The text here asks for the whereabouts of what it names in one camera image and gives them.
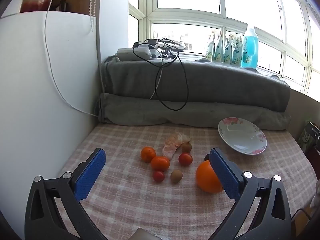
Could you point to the small red cherry tomato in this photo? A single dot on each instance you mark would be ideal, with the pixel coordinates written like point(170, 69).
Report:
point(158, 176)

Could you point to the floral white ceramic plate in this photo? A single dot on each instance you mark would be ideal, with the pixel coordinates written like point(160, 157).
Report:
point(242, 136)

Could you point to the blue detergent bottle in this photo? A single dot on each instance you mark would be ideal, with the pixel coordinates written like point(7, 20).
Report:
point(250, 48)

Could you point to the teal refill pouch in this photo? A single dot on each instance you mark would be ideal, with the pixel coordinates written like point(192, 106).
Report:
point(218, 52)
point(210, 48)
point(227, 52)
point(237, 44)

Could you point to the brown longan with stem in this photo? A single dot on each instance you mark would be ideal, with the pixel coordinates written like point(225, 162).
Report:
point(186, 147)

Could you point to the peeled pomelo segment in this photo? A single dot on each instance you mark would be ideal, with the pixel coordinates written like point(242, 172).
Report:
point(173, 142)

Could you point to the white cabinet side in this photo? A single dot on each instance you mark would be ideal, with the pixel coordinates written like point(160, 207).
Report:
point(49, 87)

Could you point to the lower rolled grey blanket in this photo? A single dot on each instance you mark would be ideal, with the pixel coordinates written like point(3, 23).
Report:
point(126, 111)

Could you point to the large orange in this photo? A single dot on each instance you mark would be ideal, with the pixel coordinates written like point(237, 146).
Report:
point(206, 178)

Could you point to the pink plaid blanket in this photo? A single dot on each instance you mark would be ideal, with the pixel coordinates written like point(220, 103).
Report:
point(125, 197)

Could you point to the upper grey folded blanket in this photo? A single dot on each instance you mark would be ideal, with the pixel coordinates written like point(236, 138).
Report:
point(194, 81)

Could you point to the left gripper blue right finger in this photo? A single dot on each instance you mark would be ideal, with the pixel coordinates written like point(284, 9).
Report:
point(272, 219)

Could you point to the small tangerine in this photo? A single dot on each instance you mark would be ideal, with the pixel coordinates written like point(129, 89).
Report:
point(160, 163)
point(147, 154)

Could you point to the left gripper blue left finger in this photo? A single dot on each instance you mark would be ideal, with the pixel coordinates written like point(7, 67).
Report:
point(42, 217)

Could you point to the larger red tomato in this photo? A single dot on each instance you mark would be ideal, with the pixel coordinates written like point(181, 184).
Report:
point(185, 159)

